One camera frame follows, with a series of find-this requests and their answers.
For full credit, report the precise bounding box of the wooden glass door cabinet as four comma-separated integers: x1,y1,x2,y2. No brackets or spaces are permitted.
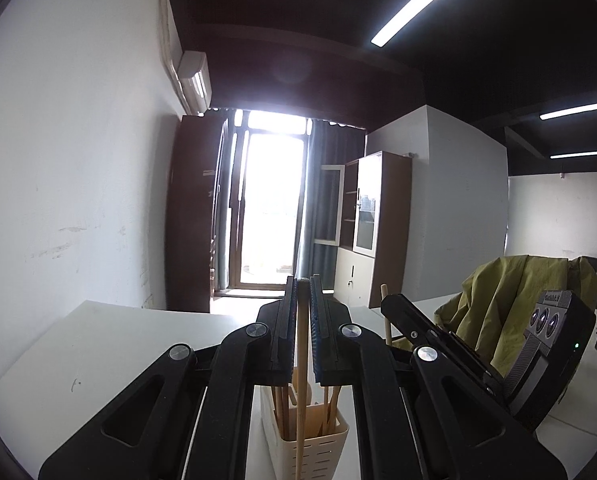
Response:
313,151,412,311

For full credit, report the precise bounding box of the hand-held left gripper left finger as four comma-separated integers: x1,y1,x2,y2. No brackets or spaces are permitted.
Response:
38,275,299,480

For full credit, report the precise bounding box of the grey curtain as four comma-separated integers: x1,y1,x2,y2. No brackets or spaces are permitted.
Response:
298,119,367,295

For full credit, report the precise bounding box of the bright glass balcony door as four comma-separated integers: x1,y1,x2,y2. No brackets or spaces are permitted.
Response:
217,109,315,295

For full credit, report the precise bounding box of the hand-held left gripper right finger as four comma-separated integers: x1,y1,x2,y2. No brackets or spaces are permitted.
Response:
309,274,569,480

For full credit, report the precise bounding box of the white air conditioner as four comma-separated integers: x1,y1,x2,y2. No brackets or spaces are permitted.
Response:
177,51,212,112

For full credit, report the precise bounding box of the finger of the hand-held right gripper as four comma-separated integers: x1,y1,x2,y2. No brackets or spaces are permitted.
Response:
380,293,505,401

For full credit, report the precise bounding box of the white wall pipe cover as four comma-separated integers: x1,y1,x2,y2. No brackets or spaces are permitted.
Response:
150,0,193,113

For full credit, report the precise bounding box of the olive green jacket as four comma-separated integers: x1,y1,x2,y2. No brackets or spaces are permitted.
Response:
396,254,597,376

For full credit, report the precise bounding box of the white slotted utensil holder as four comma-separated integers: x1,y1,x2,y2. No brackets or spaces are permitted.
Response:
252,367,354,480

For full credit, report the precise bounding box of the brown wooden cabinet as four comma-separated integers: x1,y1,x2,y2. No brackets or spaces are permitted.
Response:
166,114,228,315

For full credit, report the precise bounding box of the brown wooden chopstick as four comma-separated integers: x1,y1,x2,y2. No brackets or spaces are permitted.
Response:
276,385,292,442

